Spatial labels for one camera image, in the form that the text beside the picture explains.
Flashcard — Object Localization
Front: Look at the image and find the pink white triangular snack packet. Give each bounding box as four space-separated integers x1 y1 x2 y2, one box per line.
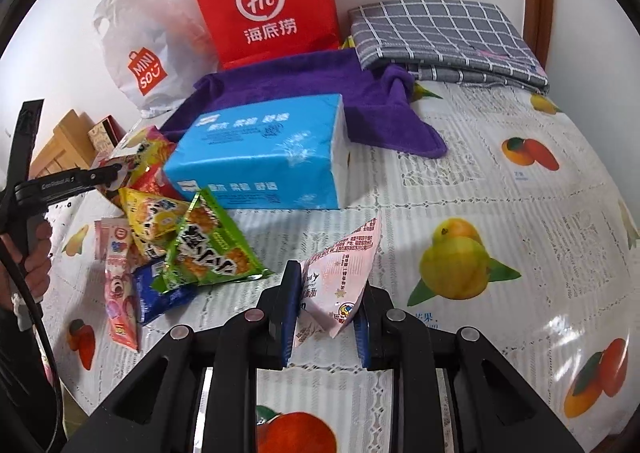
294 218 381 347

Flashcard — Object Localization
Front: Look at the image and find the green snack packet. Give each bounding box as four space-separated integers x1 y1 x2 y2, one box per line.
152 188 271 294

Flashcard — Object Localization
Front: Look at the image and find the blue snack packet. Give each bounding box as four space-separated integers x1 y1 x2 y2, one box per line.
134 260 198 325

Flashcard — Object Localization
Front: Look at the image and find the red snack packet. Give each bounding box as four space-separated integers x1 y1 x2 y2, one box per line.
98 155 183 206

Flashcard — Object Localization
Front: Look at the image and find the pink yellow snack packet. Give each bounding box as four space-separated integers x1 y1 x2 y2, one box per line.
113 126 176 169

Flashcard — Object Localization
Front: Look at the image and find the left hand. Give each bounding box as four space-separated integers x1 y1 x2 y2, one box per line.
0 220 52 311

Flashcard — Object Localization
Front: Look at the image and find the pink long candy packet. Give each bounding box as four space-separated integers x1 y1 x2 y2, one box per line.
96 218 139 352

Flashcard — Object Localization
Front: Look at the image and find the blue tissue pack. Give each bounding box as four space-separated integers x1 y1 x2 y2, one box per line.
163 94 350 210

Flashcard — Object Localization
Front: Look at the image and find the white Miniso plastic bag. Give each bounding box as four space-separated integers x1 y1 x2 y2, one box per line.
93 0 217 118

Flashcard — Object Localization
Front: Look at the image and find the purple towel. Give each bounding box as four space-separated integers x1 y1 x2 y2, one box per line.
160 49 447 159

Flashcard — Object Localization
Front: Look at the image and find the grey checked folded cloth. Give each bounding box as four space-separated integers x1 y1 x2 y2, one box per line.
348 0 549 94

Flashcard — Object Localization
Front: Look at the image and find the black cable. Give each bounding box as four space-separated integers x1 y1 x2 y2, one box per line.
0 236 65 453

